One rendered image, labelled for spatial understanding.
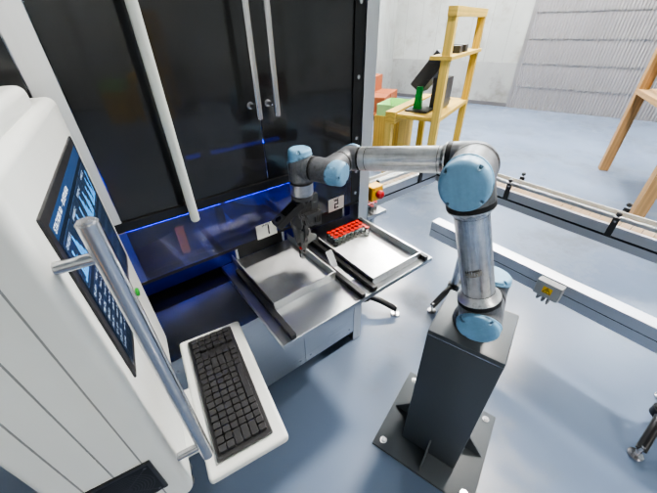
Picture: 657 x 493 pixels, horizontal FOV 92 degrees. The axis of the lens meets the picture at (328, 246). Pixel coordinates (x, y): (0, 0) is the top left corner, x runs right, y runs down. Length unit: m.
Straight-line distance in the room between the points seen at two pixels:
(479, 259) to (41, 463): 0.92
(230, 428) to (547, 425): 1.61
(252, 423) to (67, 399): 0.47
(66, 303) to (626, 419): 2.34
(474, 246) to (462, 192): 0.16
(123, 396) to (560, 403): 2.04
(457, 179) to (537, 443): 1.54
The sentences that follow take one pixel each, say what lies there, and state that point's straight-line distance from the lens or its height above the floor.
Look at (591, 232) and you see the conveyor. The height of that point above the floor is 0.88.
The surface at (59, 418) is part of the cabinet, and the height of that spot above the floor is 1.21.
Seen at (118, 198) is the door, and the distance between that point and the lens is 1.05.
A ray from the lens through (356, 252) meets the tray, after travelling 1.32.
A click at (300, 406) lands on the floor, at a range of 1.89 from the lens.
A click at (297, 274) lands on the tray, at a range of 1.22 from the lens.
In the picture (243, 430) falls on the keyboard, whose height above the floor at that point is 0.83.
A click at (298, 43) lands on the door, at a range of 1.16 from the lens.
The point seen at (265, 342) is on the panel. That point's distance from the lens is 1.60.
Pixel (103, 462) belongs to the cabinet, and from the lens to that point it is 0.75.
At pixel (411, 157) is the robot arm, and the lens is 0.96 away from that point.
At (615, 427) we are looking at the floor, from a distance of 2.30.
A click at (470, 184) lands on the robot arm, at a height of 1.37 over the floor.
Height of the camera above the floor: 1.66
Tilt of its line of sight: 35 degrees down
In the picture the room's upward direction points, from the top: 1 degrees counter-clockwise
